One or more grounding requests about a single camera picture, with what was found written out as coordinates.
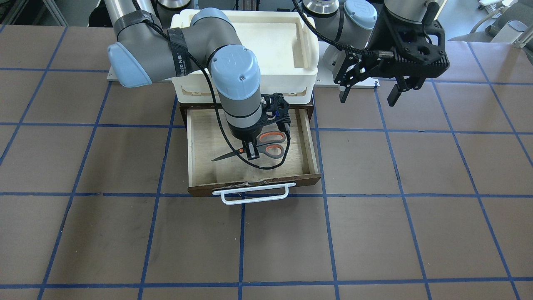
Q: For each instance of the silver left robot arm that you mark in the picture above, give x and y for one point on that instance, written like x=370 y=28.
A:
x=347 y=25

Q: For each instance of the grey orange scissors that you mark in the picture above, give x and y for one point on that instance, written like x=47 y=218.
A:
x=269 y=144

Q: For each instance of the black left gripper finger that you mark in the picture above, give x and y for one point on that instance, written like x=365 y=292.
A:
x=404 y=84
x=344 y=91

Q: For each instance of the white foam box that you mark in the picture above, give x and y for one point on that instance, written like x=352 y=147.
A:
x=286 y=50

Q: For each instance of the open wooden drawer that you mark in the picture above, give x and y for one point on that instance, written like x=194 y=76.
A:
x=205 y=143

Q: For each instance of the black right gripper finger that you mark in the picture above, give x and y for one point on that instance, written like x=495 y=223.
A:
x=252 y=151

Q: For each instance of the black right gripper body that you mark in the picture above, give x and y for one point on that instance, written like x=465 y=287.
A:
x=244 y=133

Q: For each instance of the white drawer handle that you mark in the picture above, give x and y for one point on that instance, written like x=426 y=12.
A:
x=227 y=193

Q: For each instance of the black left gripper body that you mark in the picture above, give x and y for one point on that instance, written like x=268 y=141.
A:
x=378 y=41

